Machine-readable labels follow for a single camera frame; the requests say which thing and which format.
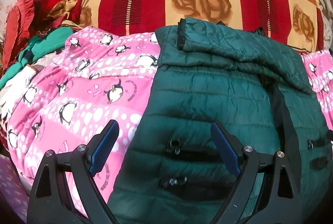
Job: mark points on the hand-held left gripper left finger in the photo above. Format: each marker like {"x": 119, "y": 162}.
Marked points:
{"x": 104, "y": 147}

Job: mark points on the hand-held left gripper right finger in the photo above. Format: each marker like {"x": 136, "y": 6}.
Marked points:
{"x": 225, "y": 147}

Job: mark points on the dark green quilted jacket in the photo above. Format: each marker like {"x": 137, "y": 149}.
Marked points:
{"x": 208, "y": 88}

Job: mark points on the pink penguin print blanket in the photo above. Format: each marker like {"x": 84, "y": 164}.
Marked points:
{"x": 78, "y": 99}

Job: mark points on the purple patterned mat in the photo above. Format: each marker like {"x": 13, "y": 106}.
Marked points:
{"x": 10, "y": 187}

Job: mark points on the white cloth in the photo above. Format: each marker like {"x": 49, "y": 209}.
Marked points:
{"x": 15, "y": 86}

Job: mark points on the bright green garment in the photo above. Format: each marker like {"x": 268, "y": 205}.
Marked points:
{"x": 44, "y": 43}

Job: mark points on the yellow brown floral cloth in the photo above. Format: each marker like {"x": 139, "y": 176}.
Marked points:
{"x": 61, "y": 10}

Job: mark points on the red garment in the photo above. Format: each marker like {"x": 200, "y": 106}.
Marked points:
{"x": 18, "y": 26}

